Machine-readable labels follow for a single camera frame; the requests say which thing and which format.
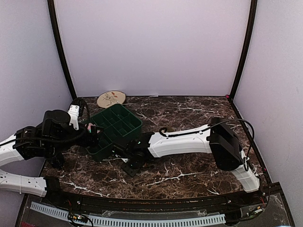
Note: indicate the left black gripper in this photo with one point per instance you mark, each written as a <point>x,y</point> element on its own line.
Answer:
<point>93,139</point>

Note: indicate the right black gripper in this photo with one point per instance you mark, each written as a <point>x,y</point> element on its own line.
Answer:
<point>132,172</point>

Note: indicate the green plastic divider tray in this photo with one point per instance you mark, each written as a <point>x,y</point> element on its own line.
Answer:
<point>117,122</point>

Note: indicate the pink sock with green patches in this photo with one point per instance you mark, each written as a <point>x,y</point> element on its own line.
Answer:
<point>89,128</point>

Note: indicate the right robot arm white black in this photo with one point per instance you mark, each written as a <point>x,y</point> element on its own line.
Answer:
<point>216,138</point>

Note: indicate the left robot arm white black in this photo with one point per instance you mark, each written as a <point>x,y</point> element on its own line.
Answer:
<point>28,143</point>

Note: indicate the dark blue cup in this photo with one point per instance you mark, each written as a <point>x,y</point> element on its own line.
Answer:
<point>57,161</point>

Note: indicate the round embroidered plate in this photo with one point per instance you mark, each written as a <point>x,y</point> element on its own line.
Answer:
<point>111,98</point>

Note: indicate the small green circuit board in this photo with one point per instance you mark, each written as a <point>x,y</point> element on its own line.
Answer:
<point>77,217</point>

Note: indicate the black front table rail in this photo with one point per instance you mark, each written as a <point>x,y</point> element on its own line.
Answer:
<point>93,204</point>

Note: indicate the black left frame post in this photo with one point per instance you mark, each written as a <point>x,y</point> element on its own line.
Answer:
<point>59,47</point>

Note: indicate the black frame post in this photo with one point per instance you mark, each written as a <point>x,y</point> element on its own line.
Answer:
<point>245,48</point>
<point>59,47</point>

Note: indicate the black right frame post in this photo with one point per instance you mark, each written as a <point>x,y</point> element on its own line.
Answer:
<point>245,48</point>

